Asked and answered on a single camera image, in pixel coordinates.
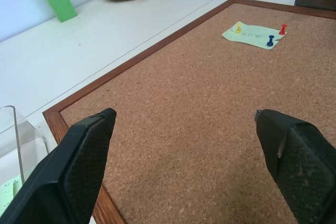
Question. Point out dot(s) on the pale green paper sheet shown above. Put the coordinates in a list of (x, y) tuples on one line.
[(9, 191)]

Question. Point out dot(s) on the blue push pin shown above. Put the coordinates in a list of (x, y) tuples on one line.
[(270, 41)]

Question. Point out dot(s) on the yellow push pin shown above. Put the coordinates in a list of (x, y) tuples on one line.
[(238, 28)]

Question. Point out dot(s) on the red push pin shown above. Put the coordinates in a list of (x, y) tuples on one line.
[(283, 29)]

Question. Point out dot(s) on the wood-framed cork board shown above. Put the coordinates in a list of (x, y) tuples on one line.
[(210, 119)]

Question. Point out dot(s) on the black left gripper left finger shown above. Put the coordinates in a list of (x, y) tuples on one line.
[(65, 171)]

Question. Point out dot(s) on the clear plastic box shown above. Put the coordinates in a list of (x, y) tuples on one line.
[(18, 140)]

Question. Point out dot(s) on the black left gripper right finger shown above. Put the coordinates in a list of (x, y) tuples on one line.
[(296, 166)]

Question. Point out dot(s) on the pale green paper note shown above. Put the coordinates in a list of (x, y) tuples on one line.
[(254, 35)]

